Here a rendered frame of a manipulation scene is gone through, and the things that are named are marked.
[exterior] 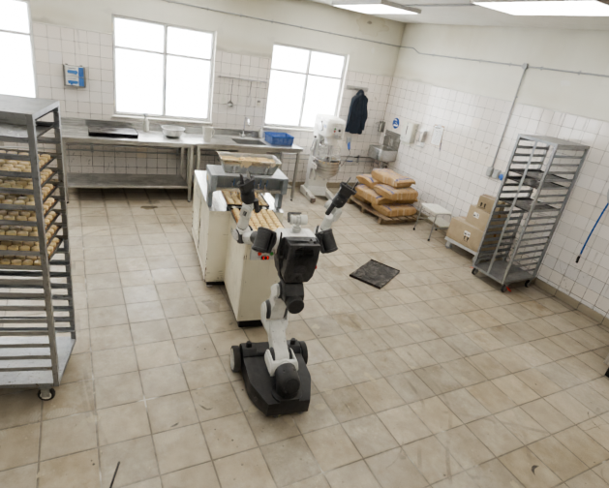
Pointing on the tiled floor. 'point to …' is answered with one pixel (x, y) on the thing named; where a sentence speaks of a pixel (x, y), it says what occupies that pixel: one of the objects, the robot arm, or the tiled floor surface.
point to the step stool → (436, 217)
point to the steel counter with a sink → (227, 138)
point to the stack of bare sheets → (375, 273)
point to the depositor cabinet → (213, 230)
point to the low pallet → (380, 213)
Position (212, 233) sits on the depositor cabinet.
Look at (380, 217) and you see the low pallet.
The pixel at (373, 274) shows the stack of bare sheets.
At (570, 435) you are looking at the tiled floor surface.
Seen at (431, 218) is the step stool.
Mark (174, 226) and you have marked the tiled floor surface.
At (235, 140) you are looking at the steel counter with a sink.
